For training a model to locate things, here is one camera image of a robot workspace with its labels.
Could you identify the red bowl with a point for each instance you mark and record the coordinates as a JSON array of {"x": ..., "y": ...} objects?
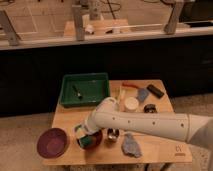
[{"x": 96, "y": 139}]

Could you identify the green sponge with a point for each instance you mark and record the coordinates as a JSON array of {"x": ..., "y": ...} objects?
[{"x": 85, "y": 141}]

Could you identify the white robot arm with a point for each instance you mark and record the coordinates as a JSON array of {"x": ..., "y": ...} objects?
[{"x": 192, "y": 129}]

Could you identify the blue grey sponge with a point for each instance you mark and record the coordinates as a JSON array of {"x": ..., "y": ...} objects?
[{"x": 142, "y": 94}]

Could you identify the green plastic tray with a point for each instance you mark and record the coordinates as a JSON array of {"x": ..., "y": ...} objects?
[{"x": 93, "y": 87}]

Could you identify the white round container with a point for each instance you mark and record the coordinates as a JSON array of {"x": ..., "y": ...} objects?
[{"x": 131, "y": 104}]

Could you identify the small tool in tray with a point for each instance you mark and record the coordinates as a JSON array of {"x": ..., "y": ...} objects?
[{"x": 77, "y": 92}]

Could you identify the small black round object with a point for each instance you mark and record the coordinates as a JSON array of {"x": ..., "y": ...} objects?
[{"x": 150, "y": 108}]

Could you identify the metal cup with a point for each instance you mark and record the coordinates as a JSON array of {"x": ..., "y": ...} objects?
[{"x": 113, "y": 134}]

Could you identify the wooden table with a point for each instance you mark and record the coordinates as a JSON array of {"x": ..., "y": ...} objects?
[{"x": 154, "y": 149}]

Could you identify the black rectangular block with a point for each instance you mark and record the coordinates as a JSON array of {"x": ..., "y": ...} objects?
[{"x": 157, "y": 92}]

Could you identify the white object on shelf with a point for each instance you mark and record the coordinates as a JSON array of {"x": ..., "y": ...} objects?
[{"x": 89, "y": 29}]

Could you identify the blue grey cloth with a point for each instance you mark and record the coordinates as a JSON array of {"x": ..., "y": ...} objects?
[{"x": 130, "y": 147}]

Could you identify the dark red plate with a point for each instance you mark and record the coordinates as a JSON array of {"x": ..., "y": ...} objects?
[{"x": 52, "y": 143}]

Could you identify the yellow handled utensil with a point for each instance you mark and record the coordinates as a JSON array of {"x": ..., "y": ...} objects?
[{"x": 121, "y": 94}]

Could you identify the grey post middle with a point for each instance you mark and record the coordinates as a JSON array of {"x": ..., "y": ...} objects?
[{"x": 78, "y": 23}]

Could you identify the grey post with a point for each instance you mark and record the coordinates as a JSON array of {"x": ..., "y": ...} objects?
[
  {"x": 170, "y": 27},
  {"x": 78, "y": 23},
  {"x": 8, "y": 28}
]

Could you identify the grey post right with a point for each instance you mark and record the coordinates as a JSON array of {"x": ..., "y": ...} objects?
[{"x": 170, "y": 27}]

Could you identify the grey post left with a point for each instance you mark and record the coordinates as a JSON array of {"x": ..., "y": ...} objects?
[{"x": 8, "y": 28}]

